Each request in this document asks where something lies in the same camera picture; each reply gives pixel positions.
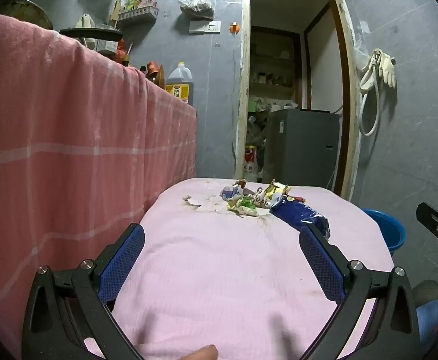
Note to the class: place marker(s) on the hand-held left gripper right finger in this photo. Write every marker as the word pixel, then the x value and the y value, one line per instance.
pixel 322 262

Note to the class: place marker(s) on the small red wrapper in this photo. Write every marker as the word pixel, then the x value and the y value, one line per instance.
pixel 296 197

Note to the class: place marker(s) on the blue plastic bucket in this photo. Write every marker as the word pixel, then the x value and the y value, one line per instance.
pixel 387 228

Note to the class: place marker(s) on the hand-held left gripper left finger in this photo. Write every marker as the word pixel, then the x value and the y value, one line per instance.
pixel 125 258

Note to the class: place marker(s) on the round metal basin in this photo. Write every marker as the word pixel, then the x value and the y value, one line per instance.
pixel 27 11

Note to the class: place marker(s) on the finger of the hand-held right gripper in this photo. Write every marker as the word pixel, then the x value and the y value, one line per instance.
pixel 431 219

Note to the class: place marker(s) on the wall socket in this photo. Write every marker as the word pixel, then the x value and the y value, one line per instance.
pixel 211 27

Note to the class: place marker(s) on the grey cabinet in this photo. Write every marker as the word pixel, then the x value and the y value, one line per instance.
pixel 297 146

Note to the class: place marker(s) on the green seasoning packet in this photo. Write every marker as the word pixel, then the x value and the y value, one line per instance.
pixel 132 2

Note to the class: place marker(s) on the orange wall hook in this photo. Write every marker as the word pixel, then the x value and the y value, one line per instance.
pixel 234 27

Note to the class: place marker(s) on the light blue fabric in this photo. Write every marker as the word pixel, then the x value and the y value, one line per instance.
pixel 431 322

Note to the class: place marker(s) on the grey textured fabric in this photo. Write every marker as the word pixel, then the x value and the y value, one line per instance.
pixel 429 291

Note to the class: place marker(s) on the white hanging rag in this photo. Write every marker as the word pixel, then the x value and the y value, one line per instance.
pixel 84 20

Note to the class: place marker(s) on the blue white wrapper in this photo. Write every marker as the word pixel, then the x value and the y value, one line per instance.
pixel 228 194

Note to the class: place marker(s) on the green wrapper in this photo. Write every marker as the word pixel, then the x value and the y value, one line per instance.
pixel 243 204

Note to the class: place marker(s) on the storage shelf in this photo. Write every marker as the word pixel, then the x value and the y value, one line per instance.
pixel 275 84

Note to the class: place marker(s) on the grey wall rack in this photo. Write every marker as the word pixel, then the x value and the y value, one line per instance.
pixel 136 14

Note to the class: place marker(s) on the yellow wrapper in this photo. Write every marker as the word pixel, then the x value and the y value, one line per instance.
pixel 273 189

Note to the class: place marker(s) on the red white sack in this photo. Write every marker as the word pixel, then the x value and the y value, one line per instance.
pixel 249 161

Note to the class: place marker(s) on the pale rubber gloves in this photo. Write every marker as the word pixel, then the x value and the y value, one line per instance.
pixel 387 67

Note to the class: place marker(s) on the hanging plastic bag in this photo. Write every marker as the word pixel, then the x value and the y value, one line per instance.
pixel 196 4

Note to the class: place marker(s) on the person's left hand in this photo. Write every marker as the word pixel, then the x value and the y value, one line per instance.
pixel 202 353

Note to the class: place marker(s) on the blue snack bag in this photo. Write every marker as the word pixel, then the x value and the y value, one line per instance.
pixel 297 213

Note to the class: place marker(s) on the red plastic bottle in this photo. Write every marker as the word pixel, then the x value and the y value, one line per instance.
pixel 121 52

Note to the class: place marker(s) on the wooden door frame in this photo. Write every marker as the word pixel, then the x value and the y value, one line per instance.
pixel 243 82

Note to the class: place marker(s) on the black frying pan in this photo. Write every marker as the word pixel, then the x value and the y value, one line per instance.
pixel 91 33

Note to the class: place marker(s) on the brown sauce bottle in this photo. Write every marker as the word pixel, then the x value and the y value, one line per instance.
pixel 159 78

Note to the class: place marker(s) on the pink plaid towel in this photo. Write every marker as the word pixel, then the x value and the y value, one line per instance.
pixel 72 138

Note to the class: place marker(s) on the large cooking oil bottle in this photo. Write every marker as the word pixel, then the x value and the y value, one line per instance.
pixel 179 82

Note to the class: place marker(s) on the green cardboard box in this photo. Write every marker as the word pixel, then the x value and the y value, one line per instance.
pixel 254 105

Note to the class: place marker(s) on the silver patterned wrapper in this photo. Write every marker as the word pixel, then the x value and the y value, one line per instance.
pixel 260 198

